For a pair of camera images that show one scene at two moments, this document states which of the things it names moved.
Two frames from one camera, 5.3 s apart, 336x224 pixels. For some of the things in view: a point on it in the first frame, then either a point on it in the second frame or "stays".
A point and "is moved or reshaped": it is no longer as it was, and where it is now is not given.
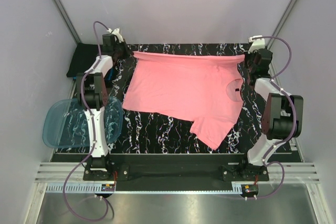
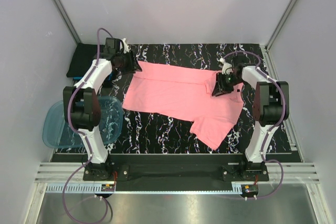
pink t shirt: x=207 y=90 is moved or reshaped
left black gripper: x=127 y=52 -> x=133 y=66
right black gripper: x=247 y=55 -> x=220 y=88
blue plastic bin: x=65 y=125 stays
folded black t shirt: x=83 y=59 stays
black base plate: x=176 y=168 stays
